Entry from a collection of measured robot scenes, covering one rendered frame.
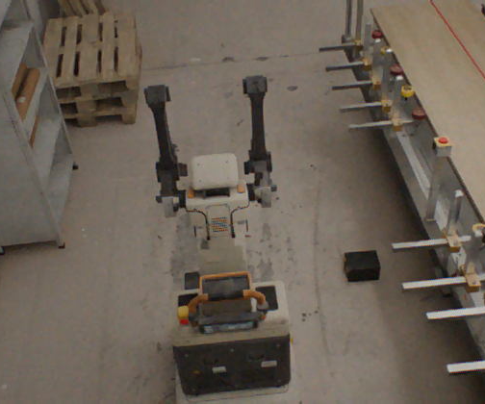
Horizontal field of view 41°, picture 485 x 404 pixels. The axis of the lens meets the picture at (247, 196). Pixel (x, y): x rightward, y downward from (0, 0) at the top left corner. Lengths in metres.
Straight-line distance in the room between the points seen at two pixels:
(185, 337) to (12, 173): 1.77
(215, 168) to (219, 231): 0.30
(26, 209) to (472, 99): 2.86
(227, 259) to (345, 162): 2.09
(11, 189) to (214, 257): 1.65
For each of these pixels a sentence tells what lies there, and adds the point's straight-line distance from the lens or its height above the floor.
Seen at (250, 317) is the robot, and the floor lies 0.95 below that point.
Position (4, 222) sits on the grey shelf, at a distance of 4.51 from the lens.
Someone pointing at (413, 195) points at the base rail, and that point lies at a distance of 3.69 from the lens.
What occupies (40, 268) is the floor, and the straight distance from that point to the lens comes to 4.52.
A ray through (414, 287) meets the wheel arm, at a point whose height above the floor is 0.86.
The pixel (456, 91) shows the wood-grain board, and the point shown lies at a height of 0.90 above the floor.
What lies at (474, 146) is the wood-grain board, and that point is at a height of 0.90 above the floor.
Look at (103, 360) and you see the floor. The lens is 3.92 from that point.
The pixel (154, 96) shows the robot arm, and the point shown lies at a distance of 2.85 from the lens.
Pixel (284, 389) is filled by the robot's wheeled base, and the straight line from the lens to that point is 3.34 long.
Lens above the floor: 3.11
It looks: 41 degrees down
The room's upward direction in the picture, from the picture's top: 4 degrees counter-clockwise
